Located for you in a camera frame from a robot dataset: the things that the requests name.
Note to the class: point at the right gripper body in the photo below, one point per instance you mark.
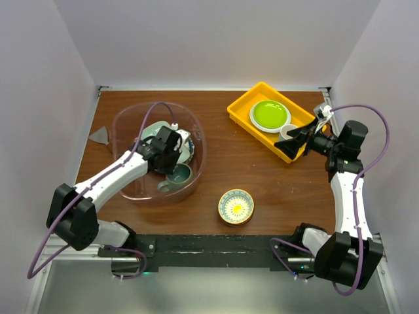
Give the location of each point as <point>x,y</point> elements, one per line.
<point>321,142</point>

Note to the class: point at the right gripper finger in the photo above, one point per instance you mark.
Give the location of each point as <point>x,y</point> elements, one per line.
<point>291,147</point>
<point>306,130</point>

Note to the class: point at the yellow rimmed dark bowl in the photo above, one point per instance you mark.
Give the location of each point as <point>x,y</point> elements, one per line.
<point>236,207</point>

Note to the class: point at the blue floral plate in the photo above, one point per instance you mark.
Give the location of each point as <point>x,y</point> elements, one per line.
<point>191,151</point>

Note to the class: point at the teal glazed mug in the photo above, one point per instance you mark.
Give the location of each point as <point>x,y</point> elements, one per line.
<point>182,175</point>

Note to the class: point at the pale green rectangular dish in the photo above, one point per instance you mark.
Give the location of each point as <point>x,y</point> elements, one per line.
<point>153,129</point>

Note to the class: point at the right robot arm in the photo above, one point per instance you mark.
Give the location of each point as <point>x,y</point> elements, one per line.
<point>349,256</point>

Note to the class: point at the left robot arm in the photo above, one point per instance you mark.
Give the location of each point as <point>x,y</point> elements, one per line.
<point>73,214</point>

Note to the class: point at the clear plastic bin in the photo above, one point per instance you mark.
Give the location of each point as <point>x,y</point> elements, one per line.
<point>124,131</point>

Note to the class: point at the light blue mug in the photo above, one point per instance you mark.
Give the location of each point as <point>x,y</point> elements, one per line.
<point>283,135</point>

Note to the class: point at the lime green plate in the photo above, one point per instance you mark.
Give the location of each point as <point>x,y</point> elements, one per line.
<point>270,114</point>

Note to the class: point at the pale blue rimmed plate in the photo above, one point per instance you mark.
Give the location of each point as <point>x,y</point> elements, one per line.
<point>264,129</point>

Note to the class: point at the yellow plastic tray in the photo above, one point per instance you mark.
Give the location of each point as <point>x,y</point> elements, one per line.
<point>239,113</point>

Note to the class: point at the grey triangular marker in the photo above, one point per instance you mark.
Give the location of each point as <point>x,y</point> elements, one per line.
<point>100,136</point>

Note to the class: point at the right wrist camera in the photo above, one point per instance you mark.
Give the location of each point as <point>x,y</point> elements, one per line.
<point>323,113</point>

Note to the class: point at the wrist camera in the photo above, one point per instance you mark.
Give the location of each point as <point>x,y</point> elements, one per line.
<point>183,136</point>
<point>323,113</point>

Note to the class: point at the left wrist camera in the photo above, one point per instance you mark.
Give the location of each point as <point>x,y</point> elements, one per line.
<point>183,136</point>

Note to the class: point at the aluminium frame rail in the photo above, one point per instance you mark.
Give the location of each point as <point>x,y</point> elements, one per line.
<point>69,255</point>

